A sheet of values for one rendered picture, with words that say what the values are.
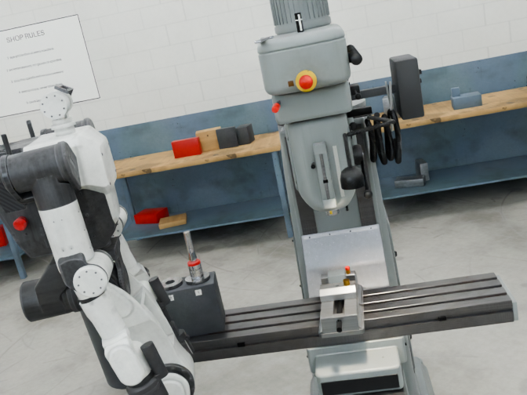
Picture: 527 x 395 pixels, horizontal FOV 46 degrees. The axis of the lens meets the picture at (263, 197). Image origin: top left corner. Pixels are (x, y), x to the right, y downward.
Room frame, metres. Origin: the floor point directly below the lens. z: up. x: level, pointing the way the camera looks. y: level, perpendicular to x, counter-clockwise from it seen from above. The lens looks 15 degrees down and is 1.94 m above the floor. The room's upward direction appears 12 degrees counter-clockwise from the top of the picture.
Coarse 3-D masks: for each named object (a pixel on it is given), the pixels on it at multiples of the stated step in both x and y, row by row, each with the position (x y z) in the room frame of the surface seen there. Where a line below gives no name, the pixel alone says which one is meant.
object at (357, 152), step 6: (354, 150) 2.03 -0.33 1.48; (360, 150) 2.03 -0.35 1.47; (354, 156) 2.03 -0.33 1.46; (360, 156) 2.02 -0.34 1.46; (354, 162) 2.03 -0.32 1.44; (360, 162) 2.03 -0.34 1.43; (366, 180) 1.96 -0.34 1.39; (366, 186) 1.94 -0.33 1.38; (366, 192) 1.91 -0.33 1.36; (372, 192) 1.91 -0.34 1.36; (366, 198) 1.91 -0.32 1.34
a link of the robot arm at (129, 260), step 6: (120, 210) 1.88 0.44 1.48; (120, 216) 1.83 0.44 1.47; (126, 216) 1.90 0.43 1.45; (120, 234) 1.86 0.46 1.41; (120, 240) 1.84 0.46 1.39; (120, 246) 1.84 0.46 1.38; (126, 246) 1.85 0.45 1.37; (126, 252) 1.85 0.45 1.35; (126, 258) 1.84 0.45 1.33; (132, 258) 1.85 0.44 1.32; (126, 264) 1.83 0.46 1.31; (132, 264) 1.84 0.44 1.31
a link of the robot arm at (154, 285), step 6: (156, 276) 1.88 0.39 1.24; (144, 282) 1.88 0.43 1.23; (150, 282) 1.85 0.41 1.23; (156, 282) 1.85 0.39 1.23; (150, 288) 1.86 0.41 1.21; (156, 288) 1.85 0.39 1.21; (162, 288) 1.86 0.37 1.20; (156, 294) 1.85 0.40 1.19; (162, 294) 1.85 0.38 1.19; (156, 300) 1.86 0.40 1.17; (162, 300) 1.85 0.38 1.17; (168, 300) 1.86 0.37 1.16; (162, 306) 1.85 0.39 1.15; (162, 312) 1.84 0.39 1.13
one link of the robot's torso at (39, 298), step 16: (112, 240) 1.68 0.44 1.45; (112, 256) 1.58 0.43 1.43; (48, 272) 1.57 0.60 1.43; (32, 288) 1.60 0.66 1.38; (48, 288) 1.57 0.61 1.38; (64, 288) 1.57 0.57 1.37; (128, 288) 1.63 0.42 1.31; (32, 304) 1.57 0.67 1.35; (48, 304) 1.57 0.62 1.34; (64, 304) 1.58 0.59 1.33; (32, 320) 1.59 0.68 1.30
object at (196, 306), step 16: (208, 272) 2.12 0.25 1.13; (176, 288) 2.05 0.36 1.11; (192, 288) 2.04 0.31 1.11; (208, 288) 2.03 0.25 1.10; (176, 304) 2.04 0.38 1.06; (192, 304) 2.04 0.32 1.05; (208, 304) 2.03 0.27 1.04; (176, 320) 2.04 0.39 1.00; (192, 320) 2.04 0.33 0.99; (208, 320) 2.03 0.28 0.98; (224, 320) 2.09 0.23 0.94; (192, 336) 2.04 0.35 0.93
